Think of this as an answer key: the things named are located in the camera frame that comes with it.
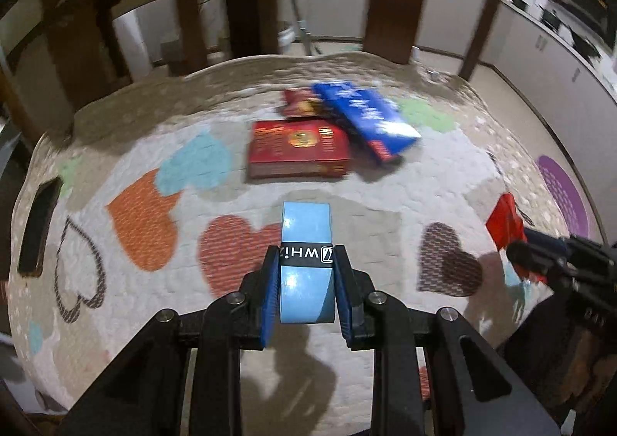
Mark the wooden chair with round hole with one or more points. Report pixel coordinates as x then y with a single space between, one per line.
395 7

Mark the blue carton box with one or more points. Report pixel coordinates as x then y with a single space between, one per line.
366 115

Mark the smartphone in black case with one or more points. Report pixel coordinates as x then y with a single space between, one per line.
38 229

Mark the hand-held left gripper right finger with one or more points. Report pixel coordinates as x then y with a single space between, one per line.
344 301

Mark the red packet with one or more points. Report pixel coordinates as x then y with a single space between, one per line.
503 224

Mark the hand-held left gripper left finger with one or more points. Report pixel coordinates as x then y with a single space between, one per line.
267 301

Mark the quilted heart-print blanket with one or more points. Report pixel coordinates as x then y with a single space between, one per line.
144 315

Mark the grey kitchen base cabinets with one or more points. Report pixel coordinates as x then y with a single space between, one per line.
544 45

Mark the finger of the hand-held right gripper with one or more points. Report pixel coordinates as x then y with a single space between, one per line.
544 238
530 257

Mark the red carton box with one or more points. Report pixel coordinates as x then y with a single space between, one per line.
299 147

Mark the light blue tape roll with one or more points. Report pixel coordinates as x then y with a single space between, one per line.
306 286

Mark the dark red snack bag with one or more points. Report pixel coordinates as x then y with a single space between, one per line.
299 106

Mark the purple plastic basket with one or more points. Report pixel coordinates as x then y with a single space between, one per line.
561 190

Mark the mop with metal pole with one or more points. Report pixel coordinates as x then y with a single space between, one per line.
303 31

